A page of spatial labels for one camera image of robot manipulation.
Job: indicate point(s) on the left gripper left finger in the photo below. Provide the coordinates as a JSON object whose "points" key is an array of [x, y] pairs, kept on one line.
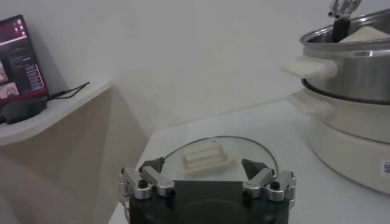
{"points": [[158, 182]]}

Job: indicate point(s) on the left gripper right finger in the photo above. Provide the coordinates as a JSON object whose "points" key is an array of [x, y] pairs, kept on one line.
{"points": [[260, 181]]}

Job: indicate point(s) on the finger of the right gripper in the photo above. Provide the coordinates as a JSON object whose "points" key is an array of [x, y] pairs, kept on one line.
{"points": [[339, 29]]}

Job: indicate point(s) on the steel perforated steamer basket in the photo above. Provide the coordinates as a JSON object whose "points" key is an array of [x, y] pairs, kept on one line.
{"points": [[359, 76]]}

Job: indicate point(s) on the white side desk beige panel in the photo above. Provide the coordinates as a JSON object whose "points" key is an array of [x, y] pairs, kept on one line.
{"points": [[76, 152]]}

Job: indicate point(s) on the cream electric pot base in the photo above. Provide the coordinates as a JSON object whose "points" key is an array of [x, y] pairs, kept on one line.
{"points": [[350, 146]]}

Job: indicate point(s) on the black computer mouse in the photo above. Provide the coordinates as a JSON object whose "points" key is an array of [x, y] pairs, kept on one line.
{"points": [[24, 111]]}

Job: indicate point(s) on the dark laptop with red screen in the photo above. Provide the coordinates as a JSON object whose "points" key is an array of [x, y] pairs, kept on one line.
{"points": [[21, 61]]}

